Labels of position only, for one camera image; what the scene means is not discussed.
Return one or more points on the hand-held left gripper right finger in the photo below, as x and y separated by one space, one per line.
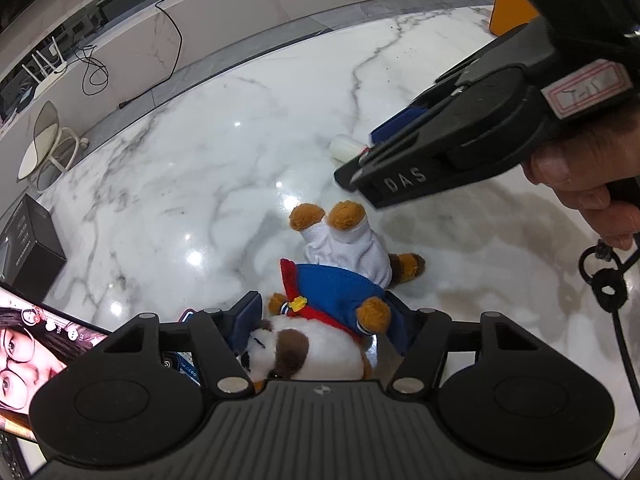
400 330

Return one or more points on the person's right hand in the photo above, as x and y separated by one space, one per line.
585 160

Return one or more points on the small white bottle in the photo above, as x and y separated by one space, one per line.
345 147

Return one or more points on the black keyboard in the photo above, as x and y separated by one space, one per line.
10 457

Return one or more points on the white router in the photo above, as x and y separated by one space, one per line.
47 72

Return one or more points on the bear plush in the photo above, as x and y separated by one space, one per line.
340 300

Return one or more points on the white swivel chair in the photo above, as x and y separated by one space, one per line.
47 145

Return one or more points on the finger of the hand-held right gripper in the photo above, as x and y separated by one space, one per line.
400 122
405 177

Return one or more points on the tablet screen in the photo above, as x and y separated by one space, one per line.
35 355

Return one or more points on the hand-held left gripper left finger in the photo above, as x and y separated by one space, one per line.
247 317

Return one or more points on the orange container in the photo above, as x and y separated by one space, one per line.
510 10

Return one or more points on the black box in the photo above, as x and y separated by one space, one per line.
30 245

